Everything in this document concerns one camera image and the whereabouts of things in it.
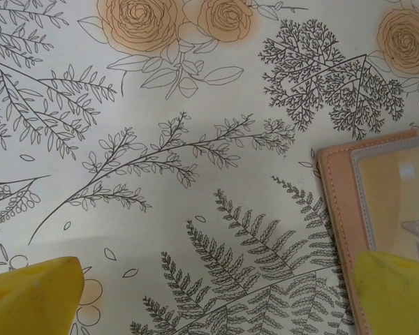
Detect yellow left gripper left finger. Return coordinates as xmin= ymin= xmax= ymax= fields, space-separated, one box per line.
xmin=0 ymin=256 xmax=85 ymax=335

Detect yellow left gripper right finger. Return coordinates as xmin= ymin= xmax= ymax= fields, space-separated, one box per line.
xmin=354 ymin=250 xmax=419 ymax=335

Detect pink leather card holder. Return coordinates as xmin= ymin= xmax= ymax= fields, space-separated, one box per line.
xmin=316 ymin=126 xmax=419 ymax=335

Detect tan credit card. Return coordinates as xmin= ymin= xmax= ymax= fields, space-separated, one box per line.
xmin=358 ymin=148 xmax=419 ymax=261

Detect floral patterned table cover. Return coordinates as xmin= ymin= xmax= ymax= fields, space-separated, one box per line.
xmin=0 ymin=0 xmax=419 ymax=335

